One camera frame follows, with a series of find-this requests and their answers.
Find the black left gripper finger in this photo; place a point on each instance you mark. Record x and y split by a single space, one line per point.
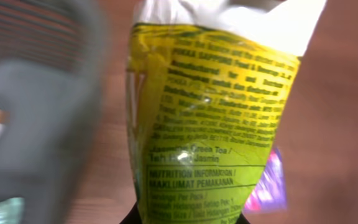
133 217

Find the purple square packet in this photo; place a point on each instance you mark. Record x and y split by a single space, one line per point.
269 195

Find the green yellow drink pouch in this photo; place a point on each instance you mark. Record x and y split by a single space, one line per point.
207 83

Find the grey plastic mesh basket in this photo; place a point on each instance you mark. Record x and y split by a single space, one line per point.
52 55

